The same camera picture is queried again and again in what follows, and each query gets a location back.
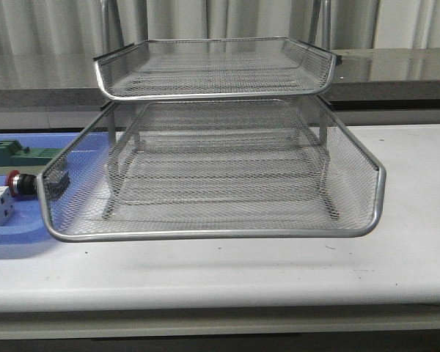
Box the red emergency stop button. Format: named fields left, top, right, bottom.
left=9, top=169, right=73, bottom=200

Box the green terminal block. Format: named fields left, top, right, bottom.
left=0, top=139, right=61, bottom=167

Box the mesh tray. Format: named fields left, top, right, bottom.
left=94, top=37, right=340, bottom=101
left=108, top=149, right=329, bottom=205
left=37, top=96, right=386, bottom=242

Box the blue plastic tray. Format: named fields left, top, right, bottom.
left=0, top=132, right=109, bottom=246

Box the grey stone counter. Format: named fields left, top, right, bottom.
left=0, top=48, right=440, bottom=110

